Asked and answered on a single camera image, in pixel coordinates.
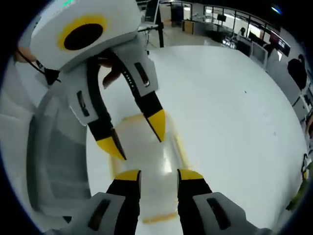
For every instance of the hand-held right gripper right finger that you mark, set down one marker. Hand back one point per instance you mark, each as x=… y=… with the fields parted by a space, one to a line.
x=195 y=195

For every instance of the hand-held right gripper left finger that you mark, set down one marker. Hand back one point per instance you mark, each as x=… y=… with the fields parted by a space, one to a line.
x=122 y=195

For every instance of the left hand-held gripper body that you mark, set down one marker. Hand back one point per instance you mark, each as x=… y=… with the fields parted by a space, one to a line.
x=97 y=14

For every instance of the person's left hand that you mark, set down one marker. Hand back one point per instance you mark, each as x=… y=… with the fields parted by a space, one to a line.
x=111 y=76

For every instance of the grey mesh office chair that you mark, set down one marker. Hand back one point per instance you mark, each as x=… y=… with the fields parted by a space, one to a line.
x=61 y=159

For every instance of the black tripod stand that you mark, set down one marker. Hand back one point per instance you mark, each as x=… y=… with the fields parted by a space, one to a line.
x=160 y=24

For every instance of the wooden cabinet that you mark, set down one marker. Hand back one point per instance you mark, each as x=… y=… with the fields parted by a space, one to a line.
x=188 y=26

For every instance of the person's white shirt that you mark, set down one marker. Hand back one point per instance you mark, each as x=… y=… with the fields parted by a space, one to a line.
x=17 y=98

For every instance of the monitor with red screen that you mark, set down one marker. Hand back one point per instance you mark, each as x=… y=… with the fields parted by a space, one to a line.
x=281 y=44

